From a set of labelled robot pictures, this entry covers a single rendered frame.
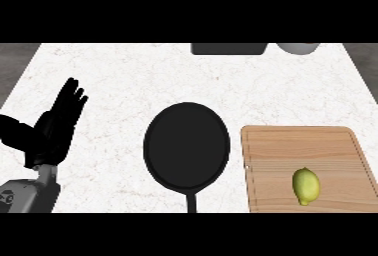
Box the pale grey round container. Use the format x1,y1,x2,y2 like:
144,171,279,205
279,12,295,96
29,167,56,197
274,43,322,56

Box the dark grey box appliance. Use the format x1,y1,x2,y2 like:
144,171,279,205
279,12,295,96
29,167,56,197
190,43,268,56

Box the yellow-green lemon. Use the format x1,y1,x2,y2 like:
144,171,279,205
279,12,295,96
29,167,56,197
291,166,322,207

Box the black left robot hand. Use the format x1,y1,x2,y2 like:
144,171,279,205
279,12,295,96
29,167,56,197
0,77,90,169

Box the black frying pan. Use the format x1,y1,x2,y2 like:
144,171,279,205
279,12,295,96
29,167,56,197
141,101,232,214

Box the wooden cutting board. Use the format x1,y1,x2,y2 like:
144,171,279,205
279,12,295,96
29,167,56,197
239,125,378,214

